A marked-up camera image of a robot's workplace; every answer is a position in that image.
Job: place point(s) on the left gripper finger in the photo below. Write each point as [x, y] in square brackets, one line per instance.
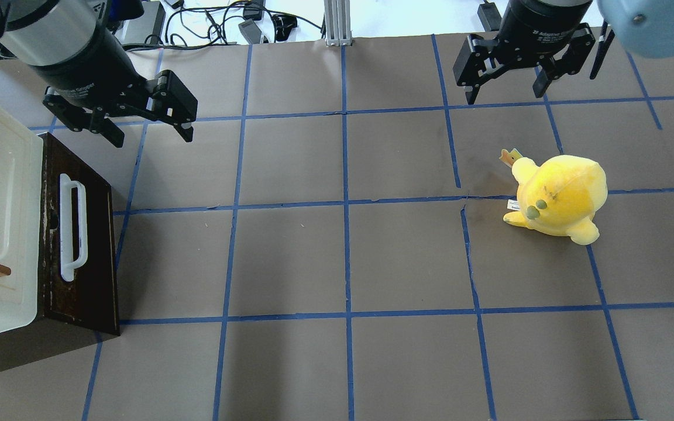
[166, 99]
[77, 118]

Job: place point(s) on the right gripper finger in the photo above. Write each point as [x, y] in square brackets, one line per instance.
[571, 62]
[476, 64]

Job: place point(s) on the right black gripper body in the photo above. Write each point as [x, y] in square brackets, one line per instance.
[539, 26]

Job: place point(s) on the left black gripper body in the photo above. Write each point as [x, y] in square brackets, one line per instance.
[90, 67]

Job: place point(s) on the white drawer handle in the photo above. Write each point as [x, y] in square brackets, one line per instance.
[73, 227]

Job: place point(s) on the dark wooden drawer box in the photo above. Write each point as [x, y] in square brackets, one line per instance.
[77, 289]

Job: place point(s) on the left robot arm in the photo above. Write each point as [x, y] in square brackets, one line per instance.
[47, 32]

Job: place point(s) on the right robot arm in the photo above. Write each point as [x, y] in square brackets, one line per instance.
[645, 28]

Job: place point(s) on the black power adapter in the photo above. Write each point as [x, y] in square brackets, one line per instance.
[252, 33]

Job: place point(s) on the yellow plush dinosaur toy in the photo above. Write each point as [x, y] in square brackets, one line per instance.
[559, 197]

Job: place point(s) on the aluminium frame post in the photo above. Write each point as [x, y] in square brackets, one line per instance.
[337, 25]

